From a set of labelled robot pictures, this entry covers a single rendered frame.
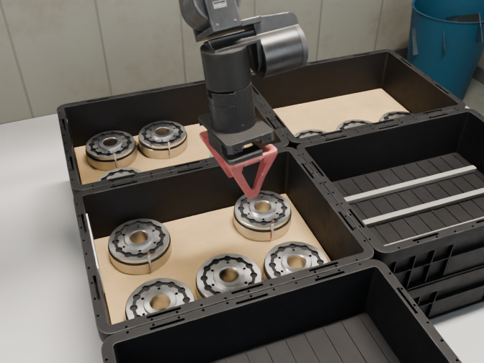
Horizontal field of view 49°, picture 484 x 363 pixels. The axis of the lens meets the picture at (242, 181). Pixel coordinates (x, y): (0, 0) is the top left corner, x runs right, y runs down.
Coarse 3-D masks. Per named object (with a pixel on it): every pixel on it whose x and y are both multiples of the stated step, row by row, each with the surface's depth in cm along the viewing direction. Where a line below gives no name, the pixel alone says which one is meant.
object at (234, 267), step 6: (222, 264) 84; (228, 264) 84; (234, 264) 84; (216, 270) 83; (222, 270) 83; (234, 270) 83; (240, 270) 83; (216, 276) 82; (240, 276) 82; (216, 282) 81; (222, 282) 81; (228, 282) 81; (234, 282) 81; (240, 282) 81; (228, 288) 80
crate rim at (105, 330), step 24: (192, 168) 93; (216, 168) 93; (96, 192) 88; (336, 216) 84; (360, 240) 79; (96, 264) 75; (336, 264) 75; (96, 288) 73; (240, 288) 72; (264, 288) 72; (96, 312) 69; (168, 312) 69
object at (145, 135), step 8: (144, 128) 115; (152, 128) 115; (176, 128) 116; (184, 128) 115; (144, 136) 113; (176, 136) 113; (184, 136) 113; (144, 144) 111; (152, 144) 110; (160, 144) 110; (176, 144) 111
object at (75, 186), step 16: (112, 96) 113; (128, 96) 113; (64, 112) 107; (64, 128) 105; (272, 128) 103; (64, 144) 98; (272, 144) 98; (288, 144) 99; (208, 160) 95; (128, 176) 91; (144, 176) 91
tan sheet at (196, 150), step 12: (192, 132) 120; (192, 144) 116; (204, 144) 116; (84, 156) 112; (144, 156) 112; (180, 156) 112; (192, 156) 112; (204, 156) 112; (84, 168) 109; (144, 168) 109; (156, 168) 109; (84, 180) 106; (96, 180) 106
